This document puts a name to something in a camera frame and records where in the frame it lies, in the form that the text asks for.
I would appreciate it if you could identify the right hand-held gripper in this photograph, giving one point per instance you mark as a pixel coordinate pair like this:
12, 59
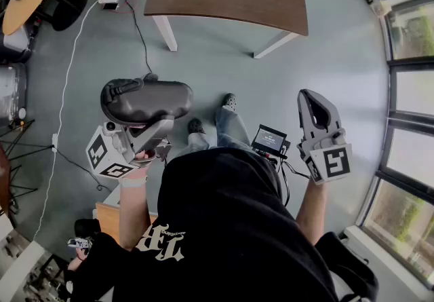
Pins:
335, 161

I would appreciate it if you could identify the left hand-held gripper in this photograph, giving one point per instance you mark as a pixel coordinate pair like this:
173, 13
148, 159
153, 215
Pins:
108, 154

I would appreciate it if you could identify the black glasses case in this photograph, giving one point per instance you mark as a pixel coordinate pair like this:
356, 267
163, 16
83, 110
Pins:
149, 100

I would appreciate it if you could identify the person's right forearm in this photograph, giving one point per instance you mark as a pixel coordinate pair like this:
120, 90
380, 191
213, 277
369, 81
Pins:
310, 212

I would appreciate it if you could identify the person's left forearm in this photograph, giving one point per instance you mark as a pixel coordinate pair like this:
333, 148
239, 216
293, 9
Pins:
134, 216

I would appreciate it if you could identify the person's left hand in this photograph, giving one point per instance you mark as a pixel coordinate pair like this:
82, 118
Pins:
146, 157

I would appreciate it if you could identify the person's left black shoe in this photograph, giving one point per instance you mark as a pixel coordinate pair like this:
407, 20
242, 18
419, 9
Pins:
196, 126

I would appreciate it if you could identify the person's black shoe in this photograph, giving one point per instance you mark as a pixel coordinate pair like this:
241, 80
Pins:
196, 126
229, 101

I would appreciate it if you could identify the small black monitor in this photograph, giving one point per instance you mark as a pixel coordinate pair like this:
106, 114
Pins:
269, 139

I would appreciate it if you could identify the white wristband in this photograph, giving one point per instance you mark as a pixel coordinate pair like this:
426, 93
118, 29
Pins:
134, 182

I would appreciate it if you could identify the person's blue jeans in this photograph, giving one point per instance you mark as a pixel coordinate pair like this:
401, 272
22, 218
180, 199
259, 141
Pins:
230, 131

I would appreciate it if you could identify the person's right black shoe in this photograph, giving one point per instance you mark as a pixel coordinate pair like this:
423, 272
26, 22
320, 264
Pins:
229, 101

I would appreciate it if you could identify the light wooden box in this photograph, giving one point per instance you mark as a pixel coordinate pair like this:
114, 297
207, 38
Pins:
108, 219

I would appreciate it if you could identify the black shirt with cream print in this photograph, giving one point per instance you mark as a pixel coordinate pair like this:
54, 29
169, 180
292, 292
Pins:
220, 226

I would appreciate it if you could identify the large dark-framed window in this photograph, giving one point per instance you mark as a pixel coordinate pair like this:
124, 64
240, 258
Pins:
410, 32

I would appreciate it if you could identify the small smartphone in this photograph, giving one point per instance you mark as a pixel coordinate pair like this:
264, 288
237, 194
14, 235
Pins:
110, 6

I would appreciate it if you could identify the black tripod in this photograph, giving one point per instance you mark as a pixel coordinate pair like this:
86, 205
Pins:
20, 149

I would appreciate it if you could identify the black round table base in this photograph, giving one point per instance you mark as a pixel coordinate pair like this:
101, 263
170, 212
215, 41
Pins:
69, 10

